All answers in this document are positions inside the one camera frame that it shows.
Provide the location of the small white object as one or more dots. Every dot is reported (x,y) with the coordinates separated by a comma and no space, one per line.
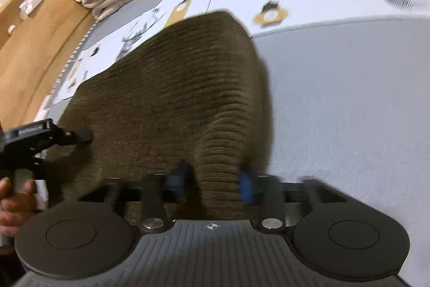
(11,28)

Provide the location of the white box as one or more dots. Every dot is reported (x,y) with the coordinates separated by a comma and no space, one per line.
(30,6)

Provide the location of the person's left hand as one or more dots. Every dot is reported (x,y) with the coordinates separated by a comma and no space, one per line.
(15,204)

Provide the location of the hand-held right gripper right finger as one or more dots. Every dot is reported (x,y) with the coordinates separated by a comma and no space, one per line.
(245,188)

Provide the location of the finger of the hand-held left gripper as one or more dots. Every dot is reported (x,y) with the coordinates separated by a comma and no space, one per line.
(78,137)

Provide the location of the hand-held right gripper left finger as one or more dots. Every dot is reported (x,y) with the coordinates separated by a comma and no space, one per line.
(178,180)

